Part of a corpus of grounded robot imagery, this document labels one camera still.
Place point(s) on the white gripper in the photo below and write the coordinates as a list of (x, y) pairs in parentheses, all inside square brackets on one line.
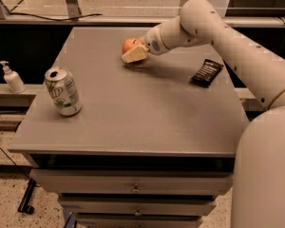
[(153, 43)]

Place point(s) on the red apple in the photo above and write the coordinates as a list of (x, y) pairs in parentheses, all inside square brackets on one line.
[(132, 45)]

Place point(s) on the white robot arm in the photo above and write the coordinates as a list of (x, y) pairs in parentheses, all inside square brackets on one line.
[(259, 174)]

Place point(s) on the green white 7up can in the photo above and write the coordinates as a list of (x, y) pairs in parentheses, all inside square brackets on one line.
[(63, 91)]

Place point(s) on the black snack packet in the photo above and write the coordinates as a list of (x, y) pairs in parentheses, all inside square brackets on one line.
[(206, 74)]

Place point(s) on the grey drawer cabinet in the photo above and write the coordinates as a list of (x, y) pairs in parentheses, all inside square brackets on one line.
[(142, 118)]

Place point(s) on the top grey drawer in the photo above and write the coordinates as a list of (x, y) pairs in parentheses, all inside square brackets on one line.
[(133, 182)]

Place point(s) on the grey drawer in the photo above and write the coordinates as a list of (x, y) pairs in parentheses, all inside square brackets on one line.
[(110, 221), (133, 182), (139, 205)]

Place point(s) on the white pump soap bottle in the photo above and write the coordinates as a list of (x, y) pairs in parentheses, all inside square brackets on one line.
[(12, 78)]

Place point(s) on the middle grey drawer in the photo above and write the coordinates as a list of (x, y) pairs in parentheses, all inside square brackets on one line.
[(139, 205)]

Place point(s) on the bottom grey drawer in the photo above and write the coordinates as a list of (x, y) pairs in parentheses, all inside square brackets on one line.
[(110, 221)]

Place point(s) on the metal window frame rail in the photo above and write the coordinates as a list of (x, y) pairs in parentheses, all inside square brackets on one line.
[(236, 13)]

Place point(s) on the black floor bracket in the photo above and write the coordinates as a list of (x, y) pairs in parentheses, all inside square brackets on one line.
[(24, 206)]

